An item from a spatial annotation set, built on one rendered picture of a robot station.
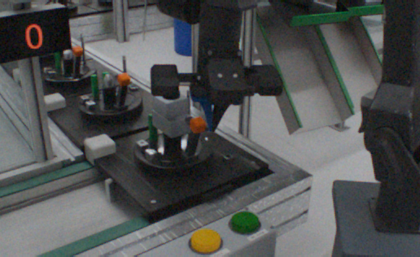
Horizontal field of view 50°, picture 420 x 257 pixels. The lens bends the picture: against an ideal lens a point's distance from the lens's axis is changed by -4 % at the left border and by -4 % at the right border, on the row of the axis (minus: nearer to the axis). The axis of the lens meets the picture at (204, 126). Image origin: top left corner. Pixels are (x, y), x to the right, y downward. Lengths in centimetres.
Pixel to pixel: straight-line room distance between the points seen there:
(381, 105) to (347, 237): 15
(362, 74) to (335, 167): 21
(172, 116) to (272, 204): 22
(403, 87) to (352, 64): 57
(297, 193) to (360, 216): 27
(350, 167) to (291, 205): 28
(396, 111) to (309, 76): 49
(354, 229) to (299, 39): 54
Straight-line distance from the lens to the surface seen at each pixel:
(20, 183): 87
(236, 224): 68
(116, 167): 82
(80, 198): 85
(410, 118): 49
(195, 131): 73
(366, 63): 110
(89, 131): 96
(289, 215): 83
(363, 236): 54
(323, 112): 94
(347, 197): 60
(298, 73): 95
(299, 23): 83
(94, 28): 200
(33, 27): 76
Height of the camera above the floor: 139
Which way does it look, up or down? 26 degrees down
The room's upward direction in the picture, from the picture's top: straight up
